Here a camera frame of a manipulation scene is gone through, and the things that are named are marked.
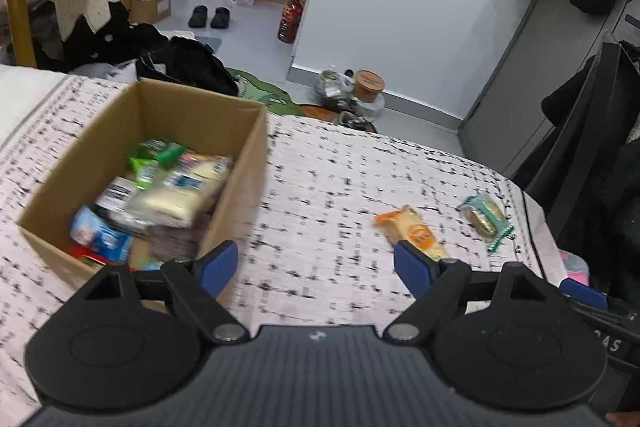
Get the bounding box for cookie packet with teal band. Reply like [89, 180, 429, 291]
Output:
[456, 193, 517, 254]

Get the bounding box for jar with wooden lid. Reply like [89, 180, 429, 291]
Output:
[352, 68, 387, 104]

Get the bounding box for red cooking oil bottle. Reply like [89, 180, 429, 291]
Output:
[277, 0, 305, 44]

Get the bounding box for black clothing pile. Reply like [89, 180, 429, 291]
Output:
[61, 1, 170, 74]

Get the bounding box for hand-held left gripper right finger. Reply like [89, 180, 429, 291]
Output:
[382, 239, 568, 344]

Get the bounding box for orange cracker packet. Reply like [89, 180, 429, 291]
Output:
[374, 204, 452, 264]

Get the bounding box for crumpled grey plastic bag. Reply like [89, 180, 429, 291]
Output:
[314, 69, 355, 102]

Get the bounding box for low open cardboard box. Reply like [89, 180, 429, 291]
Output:
[130, 0, 173, 24]

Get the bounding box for clear orange-red snack packet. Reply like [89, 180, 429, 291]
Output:
[74, 246, 111, 267]

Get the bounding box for green snack packet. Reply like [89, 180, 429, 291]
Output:
[135, 138, 187, 168]

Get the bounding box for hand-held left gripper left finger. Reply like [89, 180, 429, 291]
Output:
[75, 240, 251, 347]

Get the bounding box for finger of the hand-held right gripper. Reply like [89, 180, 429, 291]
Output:
[558, 278, 612, 311]

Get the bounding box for green cloth on floor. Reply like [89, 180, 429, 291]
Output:
[224, 67, 303, 116]

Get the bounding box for blue snack packet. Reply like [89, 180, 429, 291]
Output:
[69, 205, 135, 259]

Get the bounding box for black bag on floor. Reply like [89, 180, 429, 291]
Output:
[135, 36, 241, 98]

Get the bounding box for brown cardboard box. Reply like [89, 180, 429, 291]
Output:
[18, 77, 270, 295]

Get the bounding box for pink heart plush cushion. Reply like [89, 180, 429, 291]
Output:
[558, 251, 592, 286]

